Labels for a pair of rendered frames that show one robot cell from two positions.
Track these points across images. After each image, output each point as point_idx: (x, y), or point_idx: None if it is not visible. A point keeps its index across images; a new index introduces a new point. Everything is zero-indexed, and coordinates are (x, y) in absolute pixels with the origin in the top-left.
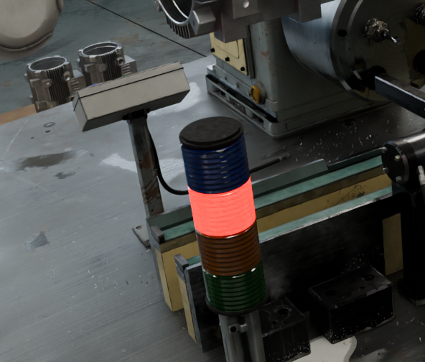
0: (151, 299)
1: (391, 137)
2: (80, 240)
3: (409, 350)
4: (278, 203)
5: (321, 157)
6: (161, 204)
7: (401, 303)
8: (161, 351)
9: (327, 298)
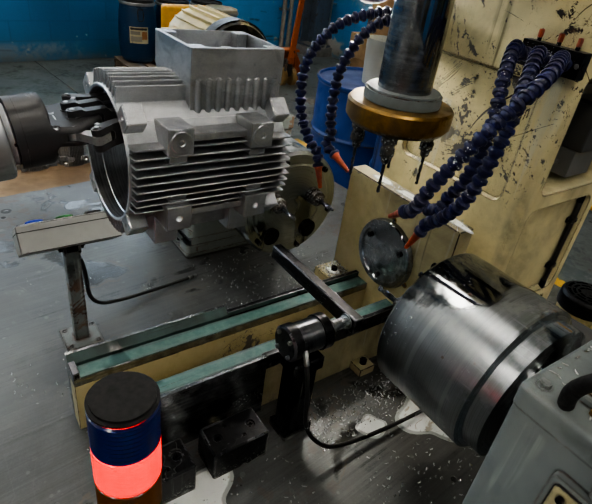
0: (63, 412)
1: (272, 269)
2: (10, 337)
3: (275, 489)
4: (184, 345)
5: (220, 279)
6: (85, 318)
7: (271, 436)
8: (63, 476)
9: (214, 443)
